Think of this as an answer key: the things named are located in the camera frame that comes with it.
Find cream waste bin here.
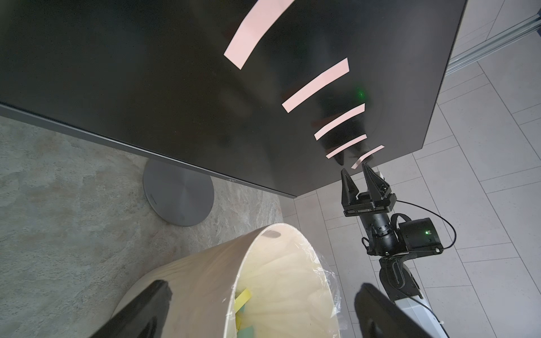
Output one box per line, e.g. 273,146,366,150
111,223,342,338

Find grey round monitor stand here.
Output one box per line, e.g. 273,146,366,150
142,159,214,227

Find black computer monitor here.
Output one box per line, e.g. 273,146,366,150
1,1,466,197

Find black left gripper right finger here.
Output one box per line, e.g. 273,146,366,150
354,283,431,337

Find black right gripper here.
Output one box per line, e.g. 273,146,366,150
341,163,399,249

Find aluminium right corner post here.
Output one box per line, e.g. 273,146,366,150
445,13,540,76

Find discarded sticky notes pile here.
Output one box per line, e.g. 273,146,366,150
234,288,255,338

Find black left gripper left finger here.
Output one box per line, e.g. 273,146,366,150
90,280,173,338

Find pink sticky note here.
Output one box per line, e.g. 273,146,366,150
351,145,385,170
282,58,349,114
224,0,294,70
314,104,366,140
326,135,367,159

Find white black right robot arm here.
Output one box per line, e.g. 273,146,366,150
341,163,448,337

